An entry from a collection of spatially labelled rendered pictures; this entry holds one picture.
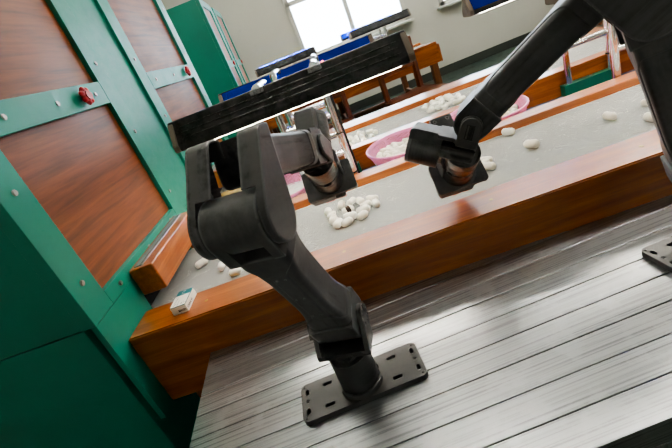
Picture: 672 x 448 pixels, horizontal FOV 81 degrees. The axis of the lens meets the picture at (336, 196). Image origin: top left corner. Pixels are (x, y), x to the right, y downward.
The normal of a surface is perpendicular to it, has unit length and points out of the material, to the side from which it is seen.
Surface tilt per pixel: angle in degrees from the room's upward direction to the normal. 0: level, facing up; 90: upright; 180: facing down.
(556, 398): 0
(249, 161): 48
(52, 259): 90
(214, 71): 90
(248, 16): 90
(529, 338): 0
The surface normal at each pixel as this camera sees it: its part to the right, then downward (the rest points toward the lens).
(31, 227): 0.94, -0.34
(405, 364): -0.35, -0.86
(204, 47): 0.14, 0.34
